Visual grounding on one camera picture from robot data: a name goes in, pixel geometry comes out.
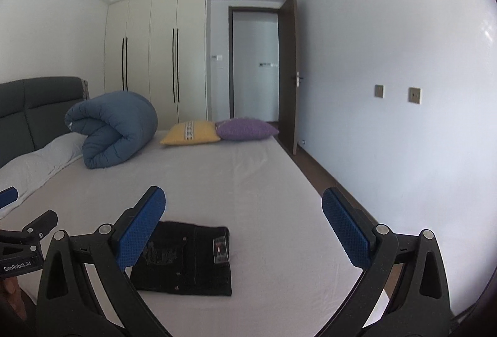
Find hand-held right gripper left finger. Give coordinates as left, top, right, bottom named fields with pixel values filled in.
left=36, top=186, right=167, bottom=337

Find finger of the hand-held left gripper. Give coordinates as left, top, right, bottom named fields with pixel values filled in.
left=22, top=210, right=59, bottom=241
left=0, top=187, right=19, bottom=208

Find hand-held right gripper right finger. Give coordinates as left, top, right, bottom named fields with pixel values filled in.
left=321, top=187, right=463, bottom=337

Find black denim pants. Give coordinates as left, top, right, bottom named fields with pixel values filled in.
left=130, top=221, right=233, bottom=297

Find person's left hand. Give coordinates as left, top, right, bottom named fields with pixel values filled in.
left=0, top=277, right=28, bottom=322

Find white pillow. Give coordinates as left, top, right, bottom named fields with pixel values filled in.
left=0, top=133, right=88, bottom=221

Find grey padded headboard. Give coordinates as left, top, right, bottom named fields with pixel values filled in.
left=0, top=76, right=91, bottom=169

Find bed with white sheet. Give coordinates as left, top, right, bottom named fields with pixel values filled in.
left=0, top=133, right=393, bottom=337

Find blue rolled quilt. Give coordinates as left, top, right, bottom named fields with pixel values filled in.
left=65, top=91, right=158, bottom=169

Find yellow pillow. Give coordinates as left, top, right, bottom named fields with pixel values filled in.
left=160, top=120, right=222, bottom=146

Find dark brown door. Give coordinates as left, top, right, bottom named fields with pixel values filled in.
left=277, top=0, right=304, bottom=155

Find purple pillow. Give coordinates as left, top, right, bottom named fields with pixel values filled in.
left=215, top=117, right=279, bottom=141

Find cream wardrobe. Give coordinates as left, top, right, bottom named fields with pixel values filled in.
left=104, top=0, right=209, bottom=124

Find dark door frame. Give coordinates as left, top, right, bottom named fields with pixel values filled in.
left=228, top=6, right=280, bottom=119

